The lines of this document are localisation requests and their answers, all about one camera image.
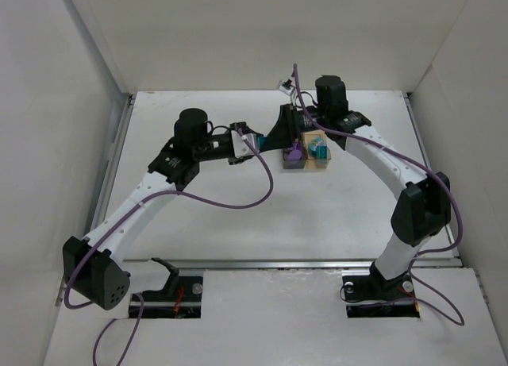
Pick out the purple lego piece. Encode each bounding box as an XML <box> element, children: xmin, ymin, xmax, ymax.
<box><xmin>285</xmin><ymin>143</ymin><xmax>302</xmax><ymax>162</ymax></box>

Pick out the teal frog lego tile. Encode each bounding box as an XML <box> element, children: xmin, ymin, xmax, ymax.
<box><xmin>309</xmin><ymin>137</ymin><xmax>325</xmax><ymax>153</ymax></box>

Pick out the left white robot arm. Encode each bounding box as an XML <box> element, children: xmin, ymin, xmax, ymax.
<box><xmin>62</xmin><ymin>108</ymin><xmax>260</xmax><ymax>310</ymax></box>

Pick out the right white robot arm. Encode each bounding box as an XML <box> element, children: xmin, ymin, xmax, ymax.
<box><xmin>260</xmin><ymin>74</ymin><xmax>452</xmax><ymax>302</ymax></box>

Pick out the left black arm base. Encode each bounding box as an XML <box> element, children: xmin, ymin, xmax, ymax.
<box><xmin>140</xmin><ymin>271</ymin><xmax>204</xmax><ymax>319</ymax></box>

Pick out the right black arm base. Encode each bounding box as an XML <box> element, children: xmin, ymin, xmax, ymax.
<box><xmin>340</xmin><ymin>273</ymin><xmax>420</xmax><ymax>318</ymax></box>

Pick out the grey transparent container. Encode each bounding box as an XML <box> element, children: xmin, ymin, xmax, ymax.
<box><xmin>282</xmin><ymin>145</ymin><xmax>307</xmax><ymax>170</ymax></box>

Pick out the amber transparent container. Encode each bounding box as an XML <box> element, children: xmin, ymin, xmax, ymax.
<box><xmin>302</xmin><ymin>130</ymin><xmax>331</xmax><ymax>171</ymax></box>

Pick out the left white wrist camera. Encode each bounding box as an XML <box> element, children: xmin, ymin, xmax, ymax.
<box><xmin>231</xmin><ymin>130</ymin><xmax>258</xmax><ymax>159</ymax></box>

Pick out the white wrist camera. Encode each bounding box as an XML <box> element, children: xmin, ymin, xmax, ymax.
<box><xmin>231</xmin><ymin>130</ymin><xmax>258</xmax><ymax>159</ymax></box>
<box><xmin>277</xmin><ymin>79</ymin><xmax>294</xmax><ymax>99</ymax></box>

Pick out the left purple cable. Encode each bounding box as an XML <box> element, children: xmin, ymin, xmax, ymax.
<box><xmin>63</xmin><ymin>129</ymin><xmax>275</xmax><ymax>366</ymax></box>

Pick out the purple cable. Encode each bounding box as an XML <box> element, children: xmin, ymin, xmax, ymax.
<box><xmin>63</xmin><ymin>129</ymin><xmax>275</xmax><ymax>366</ymax></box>
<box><xmin>291</xmin><ymin>63</ymin><xmax>466</xmax><ymax>327</ymax></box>

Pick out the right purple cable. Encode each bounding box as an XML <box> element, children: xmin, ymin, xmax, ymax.
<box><xmin>291</xmin><ymin>63</ymin><xmax>466</xmax><ymax>327</ymax></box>

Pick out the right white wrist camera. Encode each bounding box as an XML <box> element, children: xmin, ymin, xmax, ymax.
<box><xmin>277</xmin><ymin>79</ymin><xmax>294</xmax><ymax>99</ymax></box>

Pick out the metal table rail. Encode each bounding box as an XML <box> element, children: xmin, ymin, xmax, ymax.
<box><xmin>126</xmin><ymin>257</ymin><xmax>465</xmax><ymax>271</ymax></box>

